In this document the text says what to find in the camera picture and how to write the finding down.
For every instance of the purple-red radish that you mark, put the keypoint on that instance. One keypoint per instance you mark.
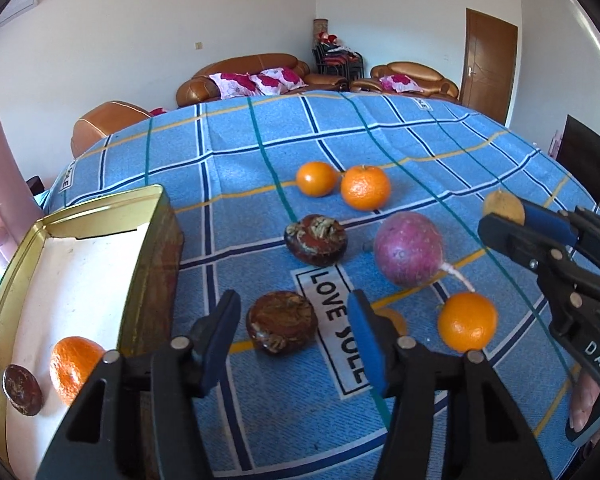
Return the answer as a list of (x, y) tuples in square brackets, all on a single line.
[(405, 250)]

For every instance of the brown wooden door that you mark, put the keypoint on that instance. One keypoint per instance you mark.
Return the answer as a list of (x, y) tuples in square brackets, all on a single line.
[(487, 65)]

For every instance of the small yellow-brown pear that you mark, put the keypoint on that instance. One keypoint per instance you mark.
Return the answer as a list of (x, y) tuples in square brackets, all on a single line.
[(505, 207)]

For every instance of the brown leather armchair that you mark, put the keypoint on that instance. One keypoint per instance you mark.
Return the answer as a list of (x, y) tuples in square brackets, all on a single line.
[(105, 122)]

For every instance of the tall patterned cylinder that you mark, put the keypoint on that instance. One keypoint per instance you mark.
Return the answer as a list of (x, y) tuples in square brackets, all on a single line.
[(321, 29)]

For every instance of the blue plaid blanket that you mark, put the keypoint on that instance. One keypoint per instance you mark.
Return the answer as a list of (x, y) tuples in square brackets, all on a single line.
[(230, 160)]

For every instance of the gold tin box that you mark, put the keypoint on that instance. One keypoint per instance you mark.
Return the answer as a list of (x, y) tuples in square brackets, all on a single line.
[(80, 285)]

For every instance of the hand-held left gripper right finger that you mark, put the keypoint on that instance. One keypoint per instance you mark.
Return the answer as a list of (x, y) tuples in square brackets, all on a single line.
[(365, 342)]

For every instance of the white pillow with red flowers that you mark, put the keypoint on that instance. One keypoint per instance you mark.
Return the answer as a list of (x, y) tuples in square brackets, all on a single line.
[(280, 79), (232, 85), (400, 82)]

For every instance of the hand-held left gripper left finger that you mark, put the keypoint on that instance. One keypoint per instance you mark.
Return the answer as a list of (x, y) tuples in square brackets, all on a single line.
[(224, 342)]

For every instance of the dark brown mangosteen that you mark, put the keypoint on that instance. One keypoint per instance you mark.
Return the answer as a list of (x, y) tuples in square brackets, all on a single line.
[(22, 390), (316, 240), (281, 322)]

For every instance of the orange tangerine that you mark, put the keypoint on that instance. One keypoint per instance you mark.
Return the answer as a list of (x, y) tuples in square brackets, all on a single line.
[(72, 367), (394, 321), (467, 321), (365, 187), (317, 178)]

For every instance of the pink jug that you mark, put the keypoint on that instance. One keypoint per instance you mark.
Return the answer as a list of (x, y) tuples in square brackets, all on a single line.
[(0, 175)]

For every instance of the person's right hand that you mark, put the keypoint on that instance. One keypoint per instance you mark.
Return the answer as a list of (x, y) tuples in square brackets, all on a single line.
[(585, 400)]

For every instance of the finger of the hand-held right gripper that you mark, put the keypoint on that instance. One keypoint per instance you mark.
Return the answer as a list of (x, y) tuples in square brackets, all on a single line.
[(515, 240), (550, 222)]

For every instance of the black flat panel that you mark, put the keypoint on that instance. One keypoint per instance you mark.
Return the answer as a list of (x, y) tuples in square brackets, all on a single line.
[(585, 160)]

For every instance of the brown leather small sofa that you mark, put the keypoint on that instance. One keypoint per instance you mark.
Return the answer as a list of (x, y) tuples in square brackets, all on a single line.
[(430, 75)]

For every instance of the stack of dark chairs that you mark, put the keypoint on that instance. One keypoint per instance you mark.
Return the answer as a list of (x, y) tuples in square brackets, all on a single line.
[(337, 62)]

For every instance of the red cloth bundle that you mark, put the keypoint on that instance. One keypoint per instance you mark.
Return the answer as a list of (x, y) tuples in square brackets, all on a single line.
[(327, 37)]

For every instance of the brown leather three-seat sofa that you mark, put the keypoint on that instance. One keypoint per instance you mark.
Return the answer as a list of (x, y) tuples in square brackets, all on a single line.
[(200, 87)]

